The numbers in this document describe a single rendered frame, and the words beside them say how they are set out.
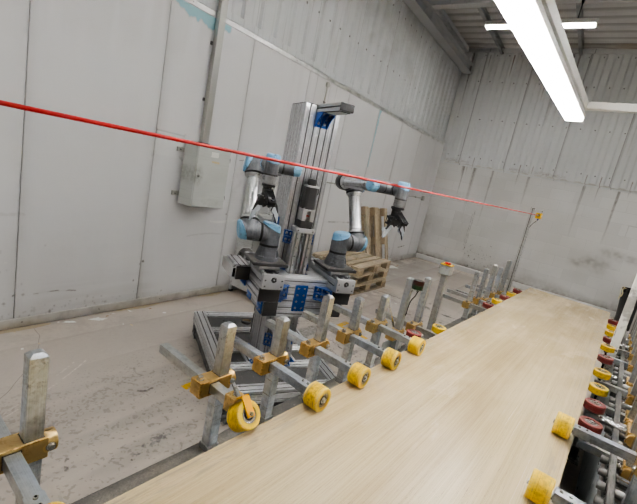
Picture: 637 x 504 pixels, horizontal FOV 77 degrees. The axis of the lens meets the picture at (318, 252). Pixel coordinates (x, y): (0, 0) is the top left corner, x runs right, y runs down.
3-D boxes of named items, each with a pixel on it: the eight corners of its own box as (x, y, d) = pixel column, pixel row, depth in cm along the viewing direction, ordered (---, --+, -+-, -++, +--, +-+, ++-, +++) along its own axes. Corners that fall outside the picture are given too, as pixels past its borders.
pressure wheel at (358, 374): (354, 359, 147) (361, 364, 153) (343, 378, 145) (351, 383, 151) (367, 366, 144) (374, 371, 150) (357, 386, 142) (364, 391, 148)
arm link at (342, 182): (329, 170, 275) (375, 175, 235) (342, 173, 281) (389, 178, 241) (326, 187, 277) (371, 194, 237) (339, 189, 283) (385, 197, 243)
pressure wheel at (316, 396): (320, 391, 134) (304, 408, 130) (316, 375, 130) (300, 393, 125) (333, 399, 131) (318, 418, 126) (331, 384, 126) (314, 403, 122)
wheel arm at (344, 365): (264, 326, 175) (265, 318, 175) (270, 324, 178) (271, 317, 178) (356, 379, 146) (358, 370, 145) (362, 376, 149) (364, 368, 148)
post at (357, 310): (333, 391, 190) (355, 296, 180) (337, 388, 192) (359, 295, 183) (338, 394, 187) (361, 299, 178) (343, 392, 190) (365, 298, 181)
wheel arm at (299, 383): (217, 337, 156) (219, 329, 155) (225, 336, 159) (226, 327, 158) (313, 402, 127) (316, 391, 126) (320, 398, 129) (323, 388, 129)
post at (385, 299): (360, 379, 209) (381, 293, 200) (364, 377, 212) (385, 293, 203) (366, 382, 207) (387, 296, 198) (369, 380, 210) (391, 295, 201)
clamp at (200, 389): (187, 390, 120) (190, 375, 119) (223, 378, 131) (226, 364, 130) (199, 401, 117) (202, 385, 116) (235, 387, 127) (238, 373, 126)
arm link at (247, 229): (262, 240, 237) (270, 154, 247) (237, 236, 232) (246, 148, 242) (258, 243, 248) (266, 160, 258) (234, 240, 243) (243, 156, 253)
